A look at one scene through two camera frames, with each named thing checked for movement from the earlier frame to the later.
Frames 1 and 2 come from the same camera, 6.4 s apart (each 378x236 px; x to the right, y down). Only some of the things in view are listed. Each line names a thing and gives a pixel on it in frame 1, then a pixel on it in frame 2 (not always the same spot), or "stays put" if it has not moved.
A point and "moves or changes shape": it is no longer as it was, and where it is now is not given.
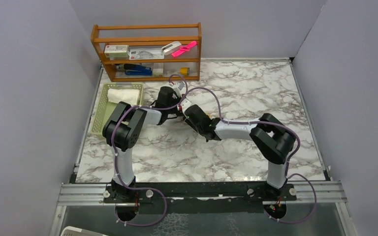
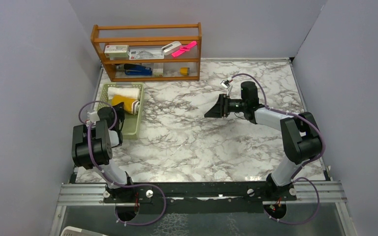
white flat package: (145, 53) stays put
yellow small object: (184, 71) stays put
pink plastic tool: (184, 48) stays put
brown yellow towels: (210, 115) moves or changes shape
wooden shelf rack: (151, 53) stays put
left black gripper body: (174, 110) to (120, 115)
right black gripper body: (194, 126) to (237, 105)
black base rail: (202, 197) stays put
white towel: (131, 96) stays put
